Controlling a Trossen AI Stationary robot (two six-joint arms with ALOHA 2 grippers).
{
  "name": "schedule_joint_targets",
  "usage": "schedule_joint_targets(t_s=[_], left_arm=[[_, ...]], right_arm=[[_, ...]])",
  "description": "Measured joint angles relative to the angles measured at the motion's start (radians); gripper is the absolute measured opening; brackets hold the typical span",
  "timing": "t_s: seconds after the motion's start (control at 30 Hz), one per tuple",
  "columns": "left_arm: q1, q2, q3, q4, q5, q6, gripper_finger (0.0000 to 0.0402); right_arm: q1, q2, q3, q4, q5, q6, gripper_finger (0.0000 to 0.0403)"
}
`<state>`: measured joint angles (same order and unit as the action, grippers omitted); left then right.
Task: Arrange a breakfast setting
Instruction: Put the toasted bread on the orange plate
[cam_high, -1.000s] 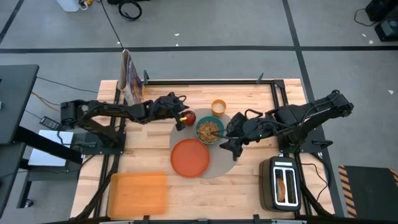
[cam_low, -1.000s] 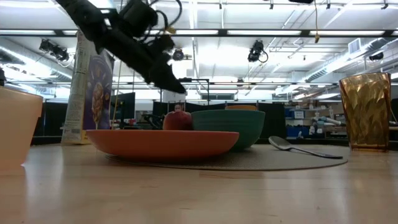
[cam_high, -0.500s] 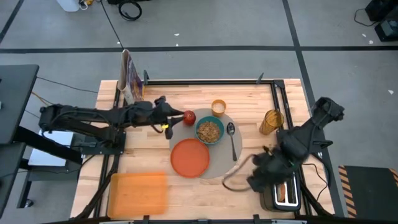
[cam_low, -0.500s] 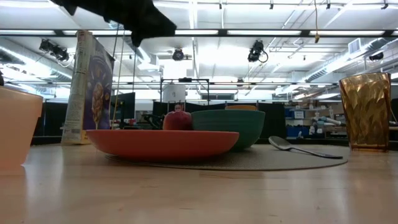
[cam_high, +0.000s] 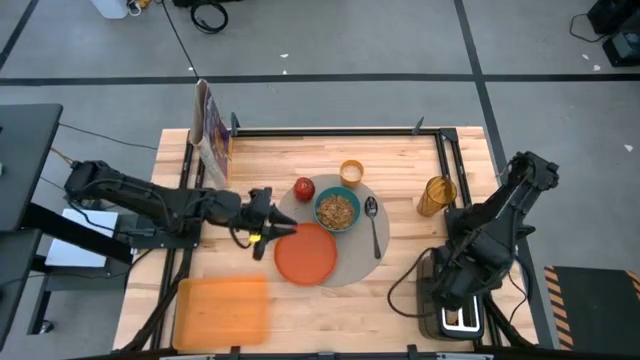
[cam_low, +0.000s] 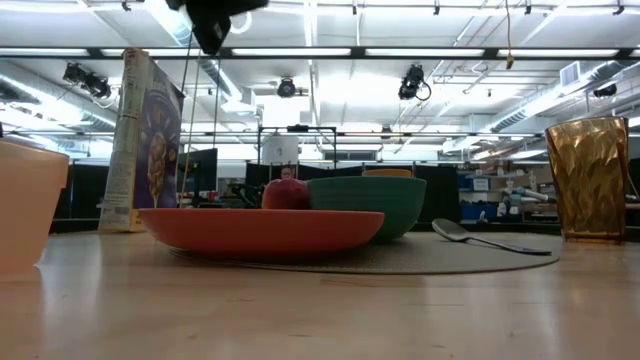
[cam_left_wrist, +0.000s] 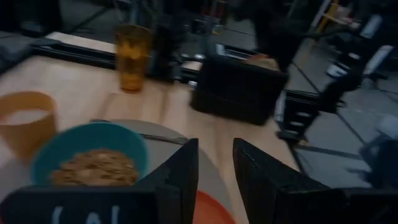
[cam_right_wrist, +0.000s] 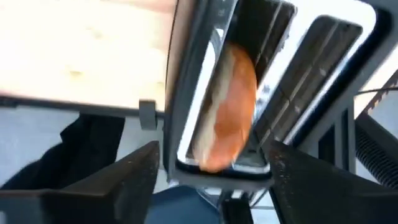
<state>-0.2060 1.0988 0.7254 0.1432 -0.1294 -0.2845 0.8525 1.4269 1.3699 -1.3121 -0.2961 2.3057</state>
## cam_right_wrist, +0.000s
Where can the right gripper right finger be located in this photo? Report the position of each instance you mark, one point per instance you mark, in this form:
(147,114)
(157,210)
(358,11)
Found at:
(326,193)

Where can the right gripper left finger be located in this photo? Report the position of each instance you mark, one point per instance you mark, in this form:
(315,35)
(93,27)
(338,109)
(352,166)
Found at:
(93,199)

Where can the black fabric mass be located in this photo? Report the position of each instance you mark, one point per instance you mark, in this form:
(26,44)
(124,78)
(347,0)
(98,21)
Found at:
(81,149)

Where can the black two-slot toaster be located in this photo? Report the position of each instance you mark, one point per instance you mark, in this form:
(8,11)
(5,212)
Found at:
(311,77)

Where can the brown bread slice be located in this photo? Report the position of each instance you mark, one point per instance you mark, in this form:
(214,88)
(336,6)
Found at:
(231,115)

